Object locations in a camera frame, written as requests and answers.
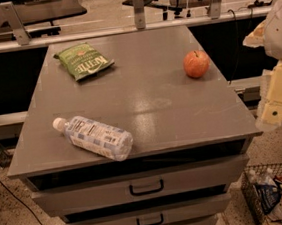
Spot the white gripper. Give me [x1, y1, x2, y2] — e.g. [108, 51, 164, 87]
[242, 21, 282, 132]

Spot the red apple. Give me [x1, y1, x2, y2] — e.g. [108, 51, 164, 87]
[183, 50, 210, 79]

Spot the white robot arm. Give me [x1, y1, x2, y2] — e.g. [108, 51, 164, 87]
[242, 0, 282, 132]

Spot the dark blue snack bag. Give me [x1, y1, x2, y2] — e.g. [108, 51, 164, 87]
[254, 176, 282, 214]

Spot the green Kettle chip bag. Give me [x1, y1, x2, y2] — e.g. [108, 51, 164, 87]
[54, 42, 115, 82]

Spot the grey drawer cabinet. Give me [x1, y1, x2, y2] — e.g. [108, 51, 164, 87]
[8, 26, 258, 225]

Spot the clear plastic water bottle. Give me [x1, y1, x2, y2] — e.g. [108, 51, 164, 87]
[53, 116, 133, 161]

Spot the dark bench table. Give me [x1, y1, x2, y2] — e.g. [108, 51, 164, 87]
[0, 0, 87, 43]

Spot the black hanging cable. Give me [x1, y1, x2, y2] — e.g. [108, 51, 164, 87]
[221, 8, 244, 84]

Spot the wire basket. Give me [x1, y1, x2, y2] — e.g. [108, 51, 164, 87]
[241, 163, 282, 225]

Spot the middle metal bracket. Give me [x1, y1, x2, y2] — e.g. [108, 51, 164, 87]
[132, 0, 146, 29]

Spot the middle drawer black handle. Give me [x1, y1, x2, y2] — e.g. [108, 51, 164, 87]
[136, 214, 164, 225]

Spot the drawer black handle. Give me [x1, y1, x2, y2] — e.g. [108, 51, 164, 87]
[136, 214, 164, 225]
[129, 180, 165, 197]

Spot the top drawer black handle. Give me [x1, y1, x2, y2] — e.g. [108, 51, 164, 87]
[129, 180, 165, 197]

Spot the left metal bracket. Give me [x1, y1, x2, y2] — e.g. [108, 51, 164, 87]
[0, 2, 31, 46]

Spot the grey metal rail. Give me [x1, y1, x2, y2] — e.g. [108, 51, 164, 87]
[0, 6, 271, 53]

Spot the black floor cable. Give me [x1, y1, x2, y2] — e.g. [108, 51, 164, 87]
[0, 150, 56, 225]

